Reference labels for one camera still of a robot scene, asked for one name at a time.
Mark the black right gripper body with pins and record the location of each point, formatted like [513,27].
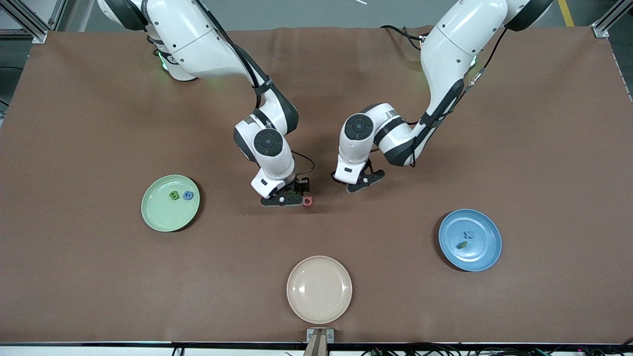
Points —
[298,186]

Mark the pink foam letter O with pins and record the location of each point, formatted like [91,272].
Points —
[305,202]

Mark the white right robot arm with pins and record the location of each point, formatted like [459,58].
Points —
[198,34]

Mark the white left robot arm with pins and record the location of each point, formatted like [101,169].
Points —
[450,44]

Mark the beige plate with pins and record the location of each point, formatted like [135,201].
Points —
[319,289]

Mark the light green plate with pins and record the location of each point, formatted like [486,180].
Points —
[163,212]

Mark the blue plate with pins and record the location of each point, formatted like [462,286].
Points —
[482,252]

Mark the brown table cover mat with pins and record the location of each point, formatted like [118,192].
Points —
[99,277]

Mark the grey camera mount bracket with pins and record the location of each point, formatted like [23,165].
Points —
[320,336]

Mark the aluminium frame post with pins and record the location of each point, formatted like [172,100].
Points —
[601,29]
[34,29]

